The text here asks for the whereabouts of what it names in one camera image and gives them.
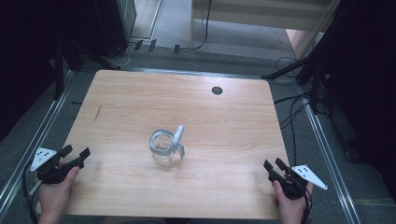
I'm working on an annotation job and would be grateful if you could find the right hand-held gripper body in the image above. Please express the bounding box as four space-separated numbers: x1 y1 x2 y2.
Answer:
268 164 329 201

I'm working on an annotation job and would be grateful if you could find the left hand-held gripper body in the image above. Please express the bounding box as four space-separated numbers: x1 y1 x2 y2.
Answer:
30 147 80 185

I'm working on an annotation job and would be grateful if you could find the clear glass jar grey lid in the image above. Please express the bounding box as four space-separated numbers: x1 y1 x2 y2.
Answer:
148 124 187 165

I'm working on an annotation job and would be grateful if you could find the person's left hand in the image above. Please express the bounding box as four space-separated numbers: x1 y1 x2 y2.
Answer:
36 159 80 224

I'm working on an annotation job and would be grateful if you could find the person's right hand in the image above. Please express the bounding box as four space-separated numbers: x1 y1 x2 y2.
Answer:
272 179 315 224

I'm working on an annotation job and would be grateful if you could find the black metal stand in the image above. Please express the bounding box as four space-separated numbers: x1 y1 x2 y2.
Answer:
52 38 120 101
261 46 332 115

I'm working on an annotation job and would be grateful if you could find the dark cabinet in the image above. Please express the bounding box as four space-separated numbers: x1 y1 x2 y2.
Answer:
92 0 138 58

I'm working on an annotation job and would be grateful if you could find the white shelf unit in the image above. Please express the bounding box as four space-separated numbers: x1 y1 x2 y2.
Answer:
190 0 340 50

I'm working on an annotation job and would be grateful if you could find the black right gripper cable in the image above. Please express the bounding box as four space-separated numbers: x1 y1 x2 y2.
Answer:
301 188 314 224

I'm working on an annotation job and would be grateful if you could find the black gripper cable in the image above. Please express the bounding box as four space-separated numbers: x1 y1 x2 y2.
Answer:
21 160 41 224
301 188 314 224

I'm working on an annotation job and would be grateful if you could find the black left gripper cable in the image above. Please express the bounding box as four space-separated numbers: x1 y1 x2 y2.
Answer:
21 160 41 224

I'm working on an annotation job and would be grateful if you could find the silver metal floor rail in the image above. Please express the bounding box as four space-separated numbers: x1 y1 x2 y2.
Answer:
298 85 362 224
0 70 75 216
129 66 301 84

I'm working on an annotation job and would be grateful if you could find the looped black floor cable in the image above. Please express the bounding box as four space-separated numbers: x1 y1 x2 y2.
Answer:
275 56 304 79

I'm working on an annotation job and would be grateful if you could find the white floor cable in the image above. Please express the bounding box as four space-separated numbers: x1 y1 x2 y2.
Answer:
106 43 135 70

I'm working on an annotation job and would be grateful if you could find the black hanging cable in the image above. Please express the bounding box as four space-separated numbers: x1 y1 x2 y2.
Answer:
181 0 214 52

